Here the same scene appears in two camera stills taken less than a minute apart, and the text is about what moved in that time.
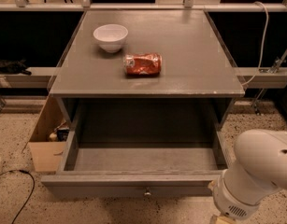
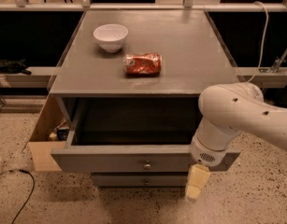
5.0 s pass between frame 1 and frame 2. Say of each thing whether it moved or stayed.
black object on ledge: stayed
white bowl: stayed
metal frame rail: stayed
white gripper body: moved
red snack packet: stayed
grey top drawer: moved
